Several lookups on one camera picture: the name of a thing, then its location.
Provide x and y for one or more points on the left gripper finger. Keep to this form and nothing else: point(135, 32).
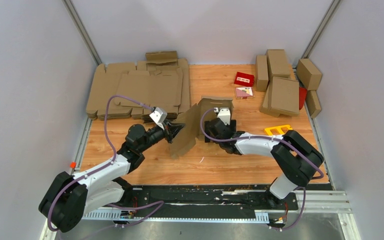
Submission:
point(173, 127)
point(170, 135)

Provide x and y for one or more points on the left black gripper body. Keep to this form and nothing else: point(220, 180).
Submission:
point(155, 135)

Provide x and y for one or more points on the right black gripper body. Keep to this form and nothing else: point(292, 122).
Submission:
point(232, 126)

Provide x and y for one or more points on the brown cardboard box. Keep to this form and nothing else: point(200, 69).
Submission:
point(185, 140)

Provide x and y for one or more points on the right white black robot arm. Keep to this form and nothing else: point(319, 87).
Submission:
point(296, 157)

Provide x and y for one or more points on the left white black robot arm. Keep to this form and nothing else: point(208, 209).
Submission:
point(69, 197)

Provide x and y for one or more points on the red card box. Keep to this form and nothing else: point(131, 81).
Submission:
point(244, 79)

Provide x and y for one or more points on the upright narrow cardboard box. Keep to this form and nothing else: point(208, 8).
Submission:
point(261, 73)

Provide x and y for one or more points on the front flat cardboard box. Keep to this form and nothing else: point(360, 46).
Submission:
point(281, 98)

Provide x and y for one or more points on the rear leaning cardboard box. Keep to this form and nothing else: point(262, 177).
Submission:
point(277, 63)

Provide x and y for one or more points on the low right cardboard box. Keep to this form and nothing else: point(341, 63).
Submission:
point(313, 103)

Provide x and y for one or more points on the far right cardboard box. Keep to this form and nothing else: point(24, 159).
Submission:
point(308, 74)

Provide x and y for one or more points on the stack of flat cardboard sheets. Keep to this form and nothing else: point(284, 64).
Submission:
point(124, 86)

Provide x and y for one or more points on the pink tangram puzzle card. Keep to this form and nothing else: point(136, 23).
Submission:
point(242, 93)

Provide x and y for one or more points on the small folded cardboard pieces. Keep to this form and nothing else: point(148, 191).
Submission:
point(161, 58)

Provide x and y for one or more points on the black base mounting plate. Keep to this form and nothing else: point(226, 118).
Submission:
point(207, 201)

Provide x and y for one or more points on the red object behind boxes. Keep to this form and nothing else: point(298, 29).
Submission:
point(302, 97)

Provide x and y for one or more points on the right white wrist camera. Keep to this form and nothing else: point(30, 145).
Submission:
point(224, 114)

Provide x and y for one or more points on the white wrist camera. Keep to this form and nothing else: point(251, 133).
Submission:
point(224, 114)
point(158, 116)

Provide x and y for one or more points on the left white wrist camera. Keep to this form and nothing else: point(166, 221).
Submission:
point(158, 116)

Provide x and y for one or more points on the orange clip on rail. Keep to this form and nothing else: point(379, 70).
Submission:
point(73, 165)

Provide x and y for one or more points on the aluminium frame rail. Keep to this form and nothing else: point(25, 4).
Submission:
point(316, 199)

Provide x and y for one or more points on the right corner aluminium post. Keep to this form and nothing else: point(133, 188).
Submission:
point(321, 27)

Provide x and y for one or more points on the corner aluminium post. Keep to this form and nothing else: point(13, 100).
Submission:
point(321, 27)
point(71, 9)

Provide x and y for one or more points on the left corner aluminium post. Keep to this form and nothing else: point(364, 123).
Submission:
point(71, 9)

